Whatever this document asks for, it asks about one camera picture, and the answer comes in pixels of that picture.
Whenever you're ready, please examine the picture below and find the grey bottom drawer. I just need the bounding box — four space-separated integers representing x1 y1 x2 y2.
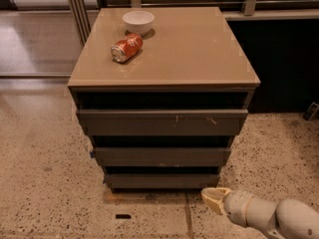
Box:
104 174 219 189

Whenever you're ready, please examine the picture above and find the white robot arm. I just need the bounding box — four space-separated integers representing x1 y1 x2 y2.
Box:
201 187 319 239

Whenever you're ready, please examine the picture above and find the white ceramic bowl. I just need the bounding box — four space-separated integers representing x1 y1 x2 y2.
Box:
123 11 155 36

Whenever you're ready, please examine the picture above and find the grey drawer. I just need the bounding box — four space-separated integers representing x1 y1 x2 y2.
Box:
77 110 248 136
93 147 230 167
104 174 219 189

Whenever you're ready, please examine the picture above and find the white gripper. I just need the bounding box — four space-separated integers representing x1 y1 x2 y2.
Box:
201 187 277 228

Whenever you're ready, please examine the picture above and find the grey drawer cabinet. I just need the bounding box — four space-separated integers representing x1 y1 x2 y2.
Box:
68 7 260 179

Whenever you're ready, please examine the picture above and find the grey middle drawer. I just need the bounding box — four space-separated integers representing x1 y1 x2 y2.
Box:
93 147 230 167

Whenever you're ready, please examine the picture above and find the grey top drawer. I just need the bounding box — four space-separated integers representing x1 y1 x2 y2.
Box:
77 110 248 136

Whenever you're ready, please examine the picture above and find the black floor marker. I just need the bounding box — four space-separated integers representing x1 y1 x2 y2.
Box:
116 214 132 219

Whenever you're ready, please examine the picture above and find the orange soda can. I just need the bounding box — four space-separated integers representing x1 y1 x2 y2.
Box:
111 33 143 63

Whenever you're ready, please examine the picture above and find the dark object by wall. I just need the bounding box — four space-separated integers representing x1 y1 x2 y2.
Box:
302 102 319 120

